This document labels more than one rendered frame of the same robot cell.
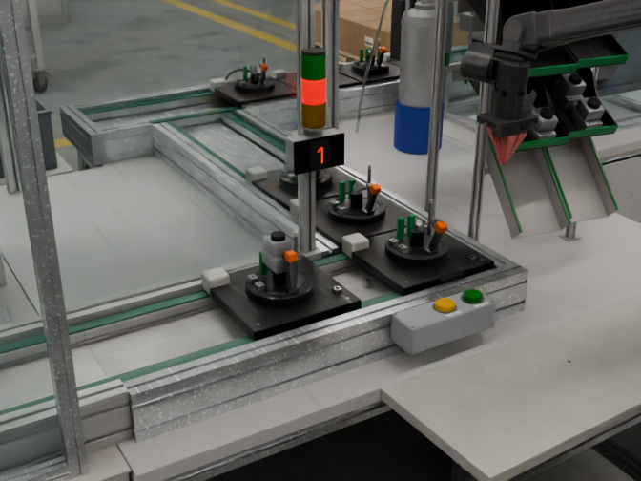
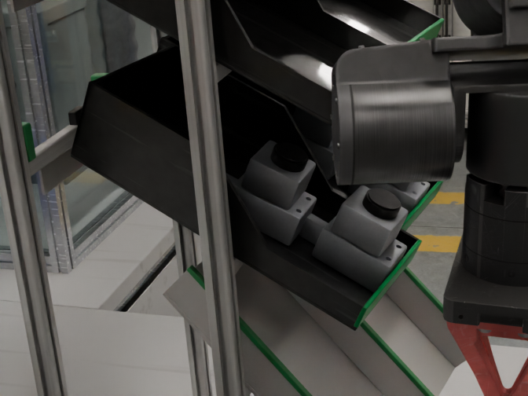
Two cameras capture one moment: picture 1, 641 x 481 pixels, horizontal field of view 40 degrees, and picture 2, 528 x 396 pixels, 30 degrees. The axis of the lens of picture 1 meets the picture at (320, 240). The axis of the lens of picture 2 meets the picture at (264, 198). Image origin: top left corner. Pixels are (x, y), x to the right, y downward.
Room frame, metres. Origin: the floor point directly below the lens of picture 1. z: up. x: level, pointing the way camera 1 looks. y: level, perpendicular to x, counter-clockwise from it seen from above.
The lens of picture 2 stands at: (1.33, 0.06, 1.57)
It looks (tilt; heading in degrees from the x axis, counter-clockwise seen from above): 22 degrees down; 319
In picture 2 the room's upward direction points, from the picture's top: 4 degrees counter-clockwise
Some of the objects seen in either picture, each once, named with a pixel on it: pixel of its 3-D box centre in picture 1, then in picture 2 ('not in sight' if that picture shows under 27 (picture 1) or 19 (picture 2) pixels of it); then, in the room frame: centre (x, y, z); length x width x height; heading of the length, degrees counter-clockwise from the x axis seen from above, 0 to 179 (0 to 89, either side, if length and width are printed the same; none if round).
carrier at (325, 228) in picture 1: (356, 197); not in sight; (1.96, -0.09, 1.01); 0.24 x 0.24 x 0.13; 31
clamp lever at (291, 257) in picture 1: (289, 268); not in sight; (1.54, 0.06, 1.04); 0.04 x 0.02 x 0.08; 31
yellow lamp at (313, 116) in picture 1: (313, 113); not in sight; (1.75, 0.01, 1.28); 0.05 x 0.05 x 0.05
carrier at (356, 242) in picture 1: (417, 235); not in sight; (1.75, -0.21, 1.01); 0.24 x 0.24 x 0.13; 31
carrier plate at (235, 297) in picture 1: (279, 293); not in sight; (1.58, 0.08, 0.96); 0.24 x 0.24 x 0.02; 31
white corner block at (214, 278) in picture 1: (216, 282); not in sight; (1.61, 0.22, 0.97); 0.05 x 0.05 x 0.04; 31
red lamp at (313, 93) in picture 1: (313, 90); not in sight; (1.75, 0.01, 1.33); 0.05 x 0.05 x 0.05
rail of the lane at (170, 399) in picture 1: (346, 339); not in sight; (1.48, -0.05, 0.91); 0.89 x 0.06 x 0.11; 121
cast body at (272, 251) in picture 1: (276, 247); not in sight; (1.59, 0.09, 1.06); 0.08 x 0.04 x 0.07; 31
